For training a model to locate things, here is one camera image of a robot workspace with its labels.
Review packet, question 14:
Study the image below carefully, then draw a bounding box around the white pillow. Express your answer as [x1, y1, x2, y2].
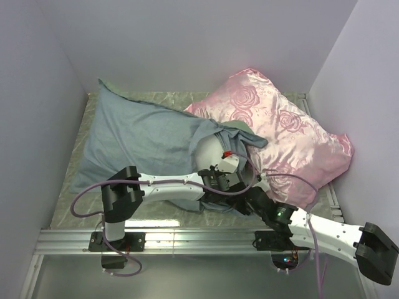
[194, 135, 224, 171]

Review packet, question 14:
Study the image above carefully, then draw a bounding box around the green beige patchwork pillowcase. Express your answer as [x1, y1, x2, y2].
[70, 78, 269, 216]

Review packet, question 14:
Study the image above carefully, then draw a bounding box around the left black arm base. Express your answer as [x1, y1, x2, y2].
[87, 231, 146, 277]

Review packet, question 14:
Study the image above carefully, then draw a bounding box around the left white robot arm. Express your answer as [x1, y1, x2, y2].
[101, 166, 249, 250]

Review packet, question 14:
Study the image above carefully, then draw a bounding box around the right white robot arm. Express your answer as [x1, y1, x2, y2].
[237, 187, 398, 286]

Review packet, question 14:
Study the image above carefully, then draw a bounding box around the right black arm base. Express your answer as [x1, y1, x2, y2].
[252, 230, 299, 272]

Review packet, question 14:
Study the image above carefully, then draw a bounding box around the pink rose satin pillow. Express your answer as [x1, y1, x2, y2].
[186, 69, 354, 209]

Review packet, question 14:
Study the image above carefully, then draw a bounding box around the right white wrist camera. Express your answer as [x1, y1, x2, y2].
[253, 173, 270, 192]

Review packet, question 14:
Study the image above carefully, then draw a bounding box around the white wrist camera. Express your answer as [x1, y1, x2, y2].
[253, 173, 270, 192]
[215, 151, 239, 173]

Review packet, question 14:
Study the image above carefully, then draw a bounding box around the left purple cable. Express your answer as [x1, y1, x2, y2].
[70, 152, 259, 278]

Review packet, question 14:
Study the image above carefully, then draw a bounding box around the purple cable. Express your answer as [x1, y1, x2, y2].
[264, 169, 327, 299]
[70, 152, 259, 278]

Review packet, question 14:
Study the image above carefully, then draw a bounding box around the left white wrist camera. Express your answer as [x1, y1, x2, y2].
[215, 151, 239, 173]

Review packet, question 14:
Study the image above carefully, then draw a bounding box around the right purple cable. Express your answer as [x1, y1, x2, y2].
[264, 169, 327, 299]

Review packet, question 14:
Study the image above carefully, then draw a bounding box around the aluminium front rail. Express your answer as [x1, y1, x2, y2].
[34, 227, 308, 257]

